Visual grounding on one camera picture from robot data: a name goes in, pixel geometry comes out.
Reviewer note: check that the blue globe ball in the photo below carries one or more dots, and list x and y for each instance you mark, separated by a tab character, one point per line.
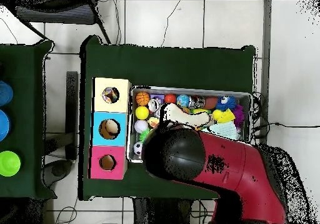
183	100

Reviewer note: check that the cream white waffle cloth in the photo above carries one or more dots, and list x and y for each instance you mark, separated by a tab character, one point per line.
190	117

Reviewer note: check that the dark grey rounded base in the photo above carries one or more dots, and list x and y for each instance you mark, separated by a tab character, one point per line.
58	170

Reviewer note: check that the black upright panel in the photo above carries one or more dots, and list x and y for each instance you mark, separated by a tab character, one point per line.
72	96

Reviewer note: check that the orange red ball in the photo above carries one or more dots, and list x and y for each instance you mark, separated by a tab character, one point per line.
170	98

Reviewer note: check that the grey and black chair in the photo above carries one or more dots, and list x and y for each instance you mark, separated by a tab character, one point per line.
55	13

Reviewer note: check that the shallow clear mesh bin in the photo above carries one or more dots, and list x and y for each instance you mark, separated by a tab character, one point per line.
247	108

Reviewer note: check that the blue spiky ball with eye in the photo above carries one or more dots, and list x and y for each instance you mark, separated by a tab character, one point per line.
226	103

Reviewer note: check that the colourful patterned cloth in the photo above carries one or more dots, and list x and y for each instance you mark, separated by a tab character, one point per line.
110	95

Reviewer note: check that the white baseball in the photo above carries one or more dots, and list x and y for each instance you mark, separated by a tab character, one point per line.
140	126

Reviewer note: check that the yellow cheese wedge toy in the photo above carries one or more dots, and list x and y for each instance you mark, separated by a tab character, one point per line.
223	116

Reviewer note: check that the small soccer ball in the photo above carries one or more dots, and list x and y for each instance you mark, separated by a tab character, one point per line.
137	147

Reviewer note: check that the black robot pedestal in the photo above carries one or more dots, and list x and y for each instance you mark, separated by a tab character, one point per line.
162	214

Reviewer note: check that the purple spiky toy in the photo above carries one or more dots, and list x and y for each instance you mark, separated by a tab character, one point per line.
238	115

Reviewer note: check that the small orange basketball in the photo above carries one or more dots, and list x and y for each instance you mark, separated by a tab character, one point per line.
142	98

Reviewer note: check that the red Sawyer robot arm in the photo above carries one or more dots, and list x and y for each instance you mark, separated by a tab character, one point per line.
232	169

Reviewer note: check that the yellow ball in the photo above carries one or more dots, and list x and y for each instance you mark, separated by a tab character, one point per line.
142	112

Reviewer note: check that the mint green waffle cloth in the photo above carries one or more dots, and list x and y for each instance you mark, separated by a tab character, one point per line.
225	131

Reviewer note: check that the wooden box with three holes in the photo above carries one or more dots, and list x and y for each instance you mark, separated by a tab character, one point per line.
110	159

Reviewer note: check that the dark green table cloth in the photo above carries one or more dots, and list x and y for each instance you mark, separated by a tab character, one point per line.
175	66
25	63

